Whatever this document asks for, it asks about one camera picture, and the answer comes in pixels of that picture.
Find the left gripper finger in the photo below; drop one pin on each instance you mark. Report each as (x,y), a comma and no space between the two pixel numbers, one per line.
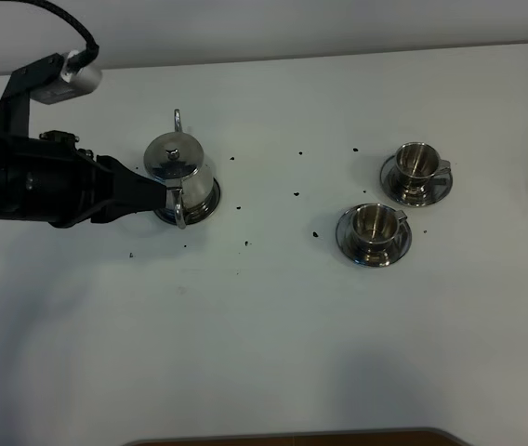
(121,192)

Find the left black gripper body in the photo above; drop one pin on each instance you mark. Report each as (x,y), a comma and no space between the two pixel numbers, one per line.
(82,185)

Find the stainless steel teapot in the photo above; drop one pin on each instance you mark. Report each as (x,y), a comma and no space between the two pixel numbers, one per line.
(177,160)

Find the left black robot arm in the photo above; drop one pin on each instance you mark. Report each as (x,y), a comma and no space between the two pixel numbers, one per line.
(25,168)

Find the round steel teapot trivet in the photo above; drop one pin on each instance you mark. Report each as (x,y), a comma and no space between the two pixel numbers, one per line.
(196,214)

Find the near steel saucer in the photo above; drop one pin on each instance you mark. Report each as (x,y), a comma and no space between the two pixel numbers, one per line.
(375,260)

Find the steel saucer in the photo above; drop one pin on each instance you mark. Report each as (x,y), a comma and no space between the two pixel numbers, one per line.
(375,260)
(436,190)

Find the near steel teacup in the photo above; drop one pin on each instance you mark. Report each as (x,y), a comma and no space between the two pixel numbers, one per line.
(374,227)

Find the steel teacup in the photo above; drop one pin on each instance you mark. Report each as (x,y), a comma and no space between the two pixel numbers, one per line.
(374,227)
(417,165)

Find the far steel teacup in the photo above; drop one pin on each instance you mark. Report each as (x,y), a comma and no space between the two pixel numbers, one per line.
(417,165)

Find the far steel saucer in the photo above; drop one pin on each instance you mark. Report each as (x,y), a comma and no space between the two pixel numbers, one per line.
(436,190)

